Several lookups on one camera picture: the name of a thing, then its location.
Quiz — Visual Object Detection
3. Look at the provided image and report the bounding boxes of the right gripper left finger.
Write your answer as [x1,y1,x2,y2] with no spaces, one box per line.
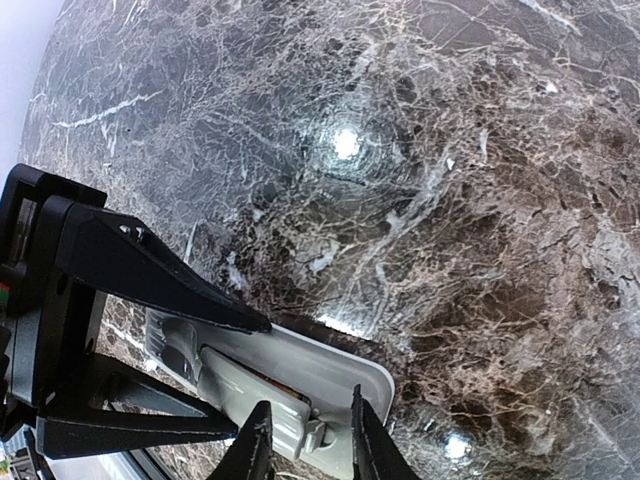
[207,400,275,480]

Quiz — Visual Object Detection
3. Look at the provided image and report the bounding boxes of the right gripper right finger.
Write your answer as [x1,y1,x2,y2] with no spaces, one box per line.
[351,384,419,480]

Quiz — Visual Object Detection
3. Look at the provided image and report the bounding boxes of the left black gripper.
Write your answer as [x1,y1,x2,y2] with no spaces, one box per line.
[1,164,272,459]

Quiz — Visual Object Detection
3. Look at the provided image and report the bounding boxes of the grey battery cover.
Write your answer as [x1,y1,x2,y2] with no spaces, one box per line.
[197,346,337,460]

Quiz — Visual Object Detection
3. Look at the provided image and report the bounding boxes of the grey remote control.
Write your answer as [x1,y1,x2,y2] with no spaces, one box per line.
[145,309,395,479]

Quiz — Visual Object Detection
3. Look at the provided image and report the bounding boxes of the black front rail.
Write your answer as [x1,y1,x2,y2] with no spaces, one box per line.
[98,449,175,480]

